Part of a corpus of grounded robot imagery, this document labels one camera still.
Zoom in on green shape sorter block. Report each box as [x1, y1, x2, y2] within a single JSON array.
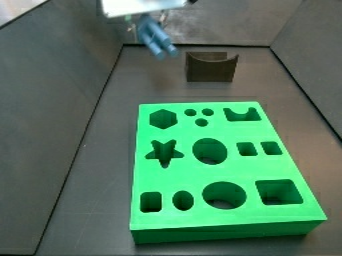
[[129, 102, 327, 244]]

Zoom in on black curved fixture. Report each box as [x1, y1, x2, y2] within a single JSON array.
[[185, 51, 239, 82]]

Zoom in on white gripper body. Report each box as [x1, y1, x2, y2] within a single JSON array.
[[100, 0, 191, 18]]

